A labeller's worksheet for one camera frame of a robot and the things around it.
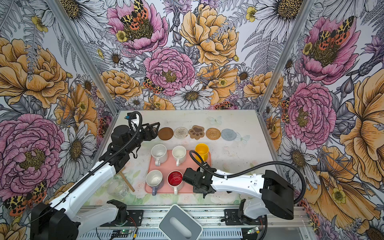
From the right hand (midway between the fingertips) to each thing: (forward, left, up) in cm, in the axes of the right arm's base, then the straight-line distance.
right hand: (203, 192), depth 78 cm
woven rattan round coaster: (+41, -10, -4) cm, 42 cm away
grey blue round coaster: (+40, -20, -5) cm, 45 cm away
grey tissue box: (-13, +12, -3) cm, 18 cm away
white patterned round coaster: (+42, +14, -3) cm, 44 cm away
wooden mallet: (+10, +44, -3) cm, 45 cm away
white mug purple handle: (+9, +27, -1) cm, 29 cm away
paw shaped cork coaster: (+42, +2, -3) cm, 42 cm away
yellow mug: (+25, -1, +1) cm, 25 cm away
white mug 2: (+23, +13, 0) cm, 27 cm away
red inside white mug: (+8, +15, -3) cm, 17 cm away
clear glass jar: (+4, +46, -3) cm, 46 cm away
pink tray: (+3, +29, -2) cm, 29 cm away
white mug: (+25, +26, -1) cm, 36 cm away
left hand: (+25, +23, +23) cm, 41 cm away
